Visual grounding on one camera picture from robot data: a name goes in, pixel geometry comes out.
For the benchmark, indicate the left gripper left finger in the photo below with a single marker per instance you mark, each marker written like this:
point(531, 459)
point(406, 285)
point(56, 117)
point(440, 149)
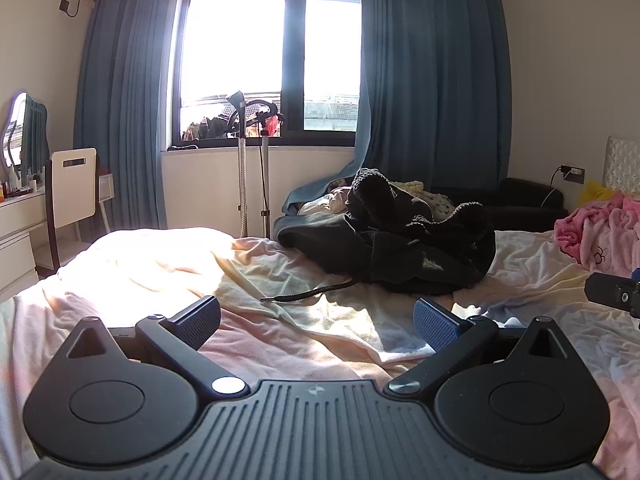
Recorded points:
point(174, 343)

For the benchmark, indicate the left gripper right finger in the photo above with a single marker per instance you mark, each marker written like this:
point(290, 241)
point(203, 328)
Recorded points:
point(456, 343)

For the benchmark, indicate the pink fleece blanket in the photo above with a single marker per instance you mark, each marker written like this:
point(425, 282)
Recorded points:
point(602, 236)

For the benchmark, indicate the yellow pillow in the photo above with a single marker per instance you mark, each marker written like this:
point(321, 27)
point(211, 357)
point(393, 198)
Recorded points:
point(594, 192)

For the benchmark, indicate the pastel bed sheet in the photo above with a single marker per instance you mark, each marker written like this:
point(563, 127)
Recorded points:
point(282, 317)

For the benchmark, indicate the quilted white headboard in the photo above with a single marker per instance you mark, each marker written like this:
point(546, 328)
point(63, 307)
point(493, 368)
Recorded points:
point(621, 170)

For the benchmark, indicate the black sofa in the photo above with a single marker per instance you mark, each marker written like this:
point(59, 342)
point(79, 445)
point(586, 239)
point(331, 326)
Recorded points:
point(515, 204)

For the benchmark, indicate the beige quilted jacket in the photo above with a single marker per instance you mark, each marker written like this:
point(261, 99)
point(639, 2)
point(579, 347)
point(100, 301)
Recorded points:
point(334, 202)

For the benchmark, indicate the white wooden chair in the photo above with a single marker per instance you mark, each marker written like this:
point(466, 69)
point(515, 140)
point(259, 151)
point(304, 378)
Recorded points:
point(71, 197)

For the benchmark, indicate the white dresser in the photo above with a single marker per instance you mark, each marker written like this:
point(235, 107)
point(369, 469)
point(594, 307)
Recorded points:
point(18, 217)

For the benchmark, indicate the left blue curtain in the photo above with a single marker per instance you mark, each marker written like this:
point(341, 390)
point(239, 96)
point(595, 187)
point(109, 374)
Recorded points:
point(121, 104)

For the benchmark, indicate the blue curtain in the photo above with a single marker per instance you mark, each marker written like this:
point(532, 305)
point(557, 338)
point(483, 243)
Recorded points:
point(435, 93)
point(121, 104)

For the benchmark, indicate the vanity mirror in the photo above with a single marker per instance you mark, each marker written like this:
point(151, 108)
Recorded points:
point(24, 143)

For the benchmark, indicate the right blue curtain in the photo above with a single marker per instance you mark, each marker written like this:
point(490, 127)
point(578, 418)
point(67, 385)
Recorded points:
point(435, 93)

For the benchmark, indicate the dark framed window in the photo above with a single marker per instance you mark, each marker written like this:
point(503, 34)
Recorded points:
point(303, 56)

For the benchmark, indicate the wall power outlet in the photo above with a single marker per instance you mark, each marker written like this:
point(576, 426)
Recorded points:
point(573, 174)

